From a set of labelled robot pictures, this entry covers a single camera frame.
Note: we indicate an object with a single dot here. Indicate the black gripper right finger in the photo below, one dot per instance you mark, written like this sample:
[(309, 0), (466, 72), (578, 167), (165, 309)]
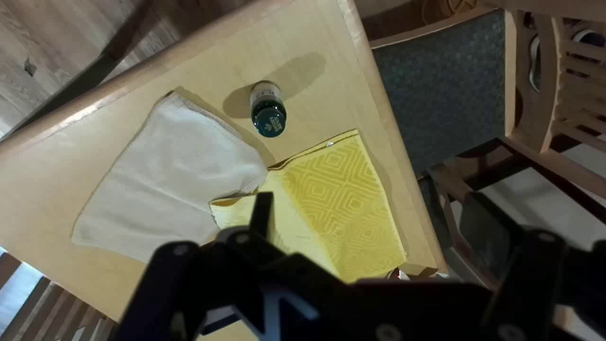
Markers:
[(527, 284)]

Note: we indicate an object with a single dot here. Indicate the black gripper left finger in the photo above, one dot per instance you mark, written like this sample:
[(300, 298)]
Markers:
[(171, 284)]

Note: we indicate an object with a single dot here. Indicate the yellow patterned towel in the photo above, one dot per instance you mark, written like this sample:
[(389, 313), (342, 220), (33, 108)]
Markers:
[(342, 201)]

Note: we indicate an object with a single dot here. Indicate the beige plain cloth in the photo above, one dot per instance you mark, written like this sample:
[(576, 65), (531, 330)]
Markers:
[(171, 176)]

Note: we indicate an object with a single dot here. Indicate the wooden slat-back chair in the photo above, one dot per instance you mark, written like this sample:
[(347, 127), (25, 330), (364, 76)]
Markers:
[(569, 173), (442, 87)]

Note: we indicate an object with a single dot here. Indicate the small green pill bottle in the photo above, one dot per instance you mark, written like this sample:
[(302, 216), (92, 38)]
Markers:
[(268, 114)]

